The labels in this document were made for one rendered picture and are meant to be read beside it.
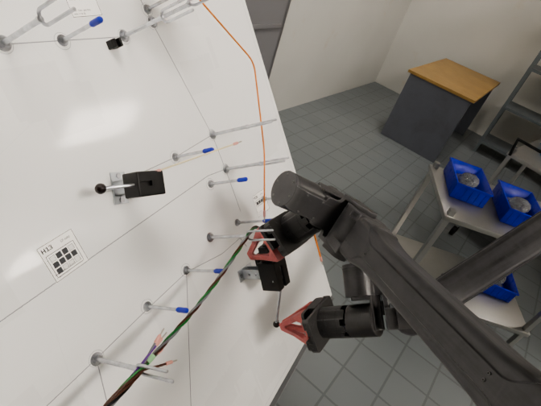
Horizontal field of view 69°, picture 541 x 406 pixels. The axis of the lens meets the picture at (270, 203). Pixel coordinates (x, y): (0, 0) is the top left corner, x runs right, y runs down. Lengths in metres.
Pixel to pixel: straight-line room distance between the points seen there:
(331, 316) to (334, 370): 1.41
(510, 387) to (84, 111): 0.56
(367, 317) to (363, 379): 1.49
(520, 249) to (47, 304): 0.69
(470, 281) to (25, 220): 0.65
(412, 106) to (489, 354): 4.21
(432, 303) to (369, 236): 0.14
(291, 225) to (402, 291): 0.27
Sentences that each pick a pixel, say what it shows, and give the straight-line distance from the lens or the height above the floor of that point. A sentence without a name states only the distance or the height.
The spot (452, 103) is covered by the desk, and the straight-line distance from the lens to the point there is 4.42.
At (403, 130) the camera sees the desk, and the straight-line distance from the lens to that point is 4.61.
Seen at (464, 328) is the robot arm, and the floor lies 1.45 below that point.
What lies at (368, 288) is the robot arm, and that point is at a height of 1.23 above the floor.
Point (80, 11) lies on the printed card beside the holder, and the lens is 0.65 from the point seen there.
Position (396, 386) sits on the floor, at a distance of 2.27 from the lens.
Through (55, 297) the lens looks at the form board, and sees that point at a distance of 0.56.
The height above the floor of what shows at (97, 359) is 1.17.
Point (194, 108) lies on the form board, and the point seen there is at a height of 1.37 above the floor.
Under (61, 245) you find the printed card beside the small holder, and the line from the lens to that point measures 0.56.
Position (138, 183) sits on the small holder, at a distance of 0.54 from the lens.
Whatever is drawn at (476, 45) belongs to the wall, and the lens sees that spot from 6.05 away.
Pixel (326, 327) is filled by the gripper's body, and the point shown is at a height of 1.14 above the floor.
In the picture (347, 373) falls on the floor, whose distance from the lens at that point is 2.16.
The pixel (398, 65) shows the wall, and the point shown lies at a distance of 6.33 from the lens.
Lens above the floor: 1.69
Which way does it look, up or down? 36 degrees down
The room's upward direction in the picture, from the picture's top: 19 degrees clockwise
